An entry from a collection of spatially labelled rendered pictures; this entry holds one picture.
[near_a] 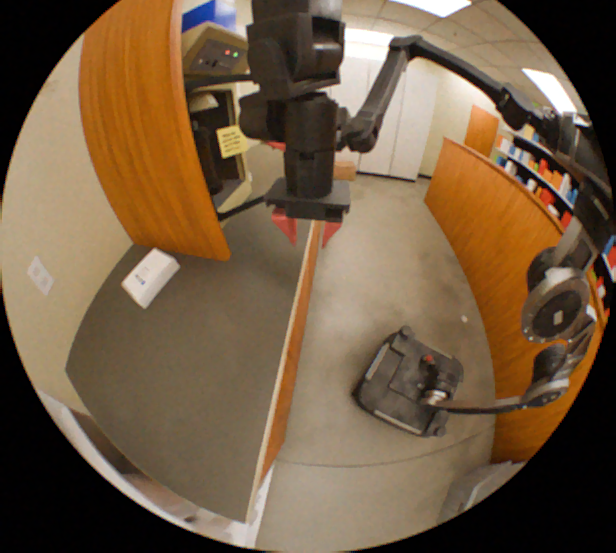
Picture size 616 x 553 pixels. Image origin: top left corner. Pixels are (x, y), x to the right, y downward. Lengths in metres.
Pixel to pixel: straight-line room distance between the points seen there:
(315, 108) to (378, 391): 1.13
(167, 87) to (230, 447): 0.61
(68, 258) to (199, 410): 0.63
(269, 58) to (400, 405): 1.24
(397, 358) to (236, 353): 0.96
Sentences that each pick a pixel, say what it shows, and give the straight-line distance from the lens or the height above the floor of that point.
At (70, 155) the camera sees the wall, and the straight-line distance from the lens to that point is 0.82.
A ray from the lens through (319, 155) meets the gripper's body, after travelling 0.19.
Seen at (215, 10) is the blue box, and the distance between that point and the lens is 0.52.
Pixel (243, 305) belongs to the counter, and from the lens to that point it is 0.42.
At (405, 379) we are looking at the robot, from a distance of 1.16.
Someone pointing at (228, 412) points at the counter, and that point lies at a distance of 0.38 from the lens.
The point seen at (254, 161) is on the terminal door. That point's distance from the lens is 0.56.
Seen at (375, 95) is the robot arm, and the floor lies 1.33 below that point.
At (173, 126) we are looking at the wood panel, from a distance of 0.38.
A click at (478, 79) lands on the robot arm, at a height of 1.47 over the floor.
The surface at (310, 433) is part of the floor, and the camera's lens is 1.32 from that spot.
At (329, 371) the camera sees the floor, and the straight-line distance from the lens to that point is 1.31.
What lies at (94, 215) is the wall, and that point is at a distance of 0.83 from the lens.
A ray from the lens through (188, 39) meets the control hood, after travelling 0.49.
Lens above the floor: 1.29
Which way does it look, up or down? 44 degrees down
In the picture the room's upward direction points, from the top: straight up
